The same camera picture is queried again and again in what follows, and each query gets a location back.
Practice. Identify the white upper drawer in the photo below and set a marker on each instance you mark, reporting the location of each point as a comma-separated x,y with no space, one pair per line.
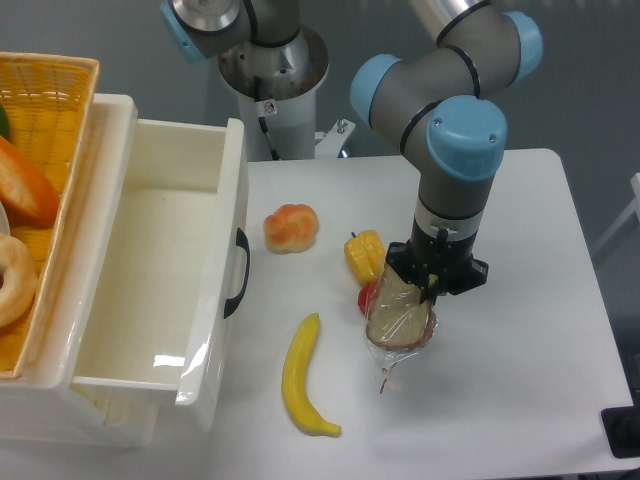
156,331

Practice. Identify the black drawer handle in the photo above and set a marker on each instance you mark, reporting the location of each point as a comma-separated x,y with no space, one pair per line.
242,274

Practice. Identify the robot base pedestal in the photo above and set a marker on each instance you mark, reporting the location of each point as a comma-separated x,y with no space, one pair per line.
275,89

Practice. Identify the black device at edge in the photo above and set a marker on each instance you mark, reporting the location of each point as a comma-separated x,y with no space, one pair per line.
621,426

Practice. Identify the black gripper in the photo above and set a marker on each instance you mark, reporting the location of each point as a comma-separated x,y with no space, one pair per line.
436,264

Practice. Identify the yellow banana toy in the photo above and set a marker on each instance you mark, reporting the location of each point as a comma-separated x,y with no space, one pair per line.
299,407

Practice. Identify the orange bread loaf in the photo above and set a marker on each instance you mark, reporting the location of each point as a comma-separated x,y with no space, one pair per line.
26,193

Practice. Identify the toast slice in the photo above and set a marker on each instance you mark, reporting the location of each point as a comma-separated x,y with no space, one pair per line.
397,326

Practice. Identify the yellow wicker basket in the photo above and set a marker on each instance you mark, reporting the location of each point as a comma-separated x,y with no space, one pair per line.
45,104

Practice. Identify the green vegetable toy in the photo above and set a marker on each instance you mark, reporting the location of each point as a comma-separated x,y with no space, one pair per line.
5,127

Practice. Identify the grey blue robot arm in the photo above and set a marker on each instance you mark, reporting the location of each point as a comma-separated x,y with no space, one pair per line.
436,111

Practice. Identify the beige bagel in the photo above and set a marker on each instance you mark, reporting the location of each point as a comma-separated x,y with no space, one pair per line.
19,277

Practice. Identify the yellow bell pepper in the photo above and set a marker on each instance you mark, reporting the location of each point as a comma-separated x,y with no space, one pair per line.
365,256

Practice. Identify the white frame at right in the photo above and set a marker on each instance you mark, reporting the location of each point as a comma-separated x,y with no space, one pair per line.
620,229

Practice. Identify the white drawer cabinet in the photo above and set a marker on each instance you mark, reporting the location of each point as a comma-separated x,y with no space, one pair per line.
42,405

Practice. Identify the orange knotted bread roll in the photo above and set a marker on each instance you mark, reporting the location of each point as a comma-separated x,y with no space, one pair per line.
292,228

